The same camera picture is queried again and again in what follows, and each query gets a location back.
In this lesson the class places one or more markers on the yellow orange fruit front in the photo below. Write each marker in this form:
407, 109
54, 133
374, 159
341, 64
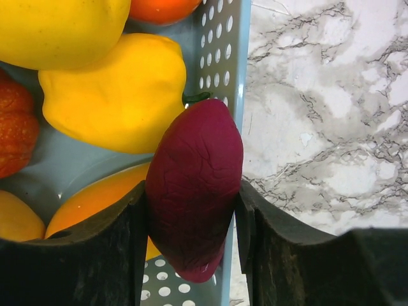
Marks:
18, 221

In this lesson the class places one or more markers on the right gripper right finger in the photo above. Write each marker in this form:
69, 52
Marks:
288, 262

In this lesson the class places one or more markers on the orange tangerine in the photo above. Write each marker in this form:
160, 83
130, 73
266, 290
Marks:
19, 126

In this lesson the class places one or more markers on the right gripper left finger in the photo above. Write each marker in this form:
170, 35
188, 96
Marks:
99, 261

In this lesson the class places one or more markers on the blue perforated plastic basket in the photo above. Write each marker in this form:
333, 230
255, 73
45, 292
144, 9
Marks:
214, 41

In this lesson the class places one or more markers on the green orange mango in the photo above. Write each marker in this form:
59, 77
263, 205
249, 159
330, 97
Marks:
96, 197

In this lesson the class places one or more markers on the orange persimmon with leaves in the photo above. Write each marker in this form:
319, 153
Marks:
162, 12

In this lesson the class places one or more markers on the yellow bell pepper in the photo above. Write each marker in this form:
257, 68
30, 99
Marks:
123, 102

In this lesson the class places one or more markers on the yellow pear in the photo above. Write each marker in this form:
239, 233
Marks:
60, 34

